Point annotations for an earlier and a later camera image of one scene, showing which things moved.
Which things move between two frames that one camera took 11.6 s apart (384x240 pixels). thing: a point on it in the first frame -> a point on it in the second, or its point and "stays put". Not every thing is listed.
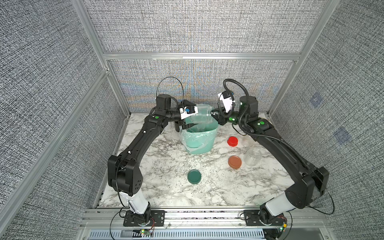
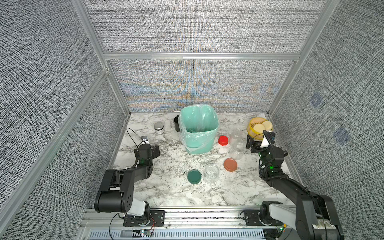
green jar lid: [194, 176] stays put
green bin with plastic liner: [199, 142] stays put
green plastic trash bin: [200, 138] stays put
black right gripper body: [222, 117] -> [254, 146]
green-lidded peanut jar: [204, 114] -> [211, 173]
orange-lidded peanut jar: [252, 157] -> [237, 145]
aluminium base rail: [108, 224] stays put
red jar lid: [232, 141] -> [223, 140]
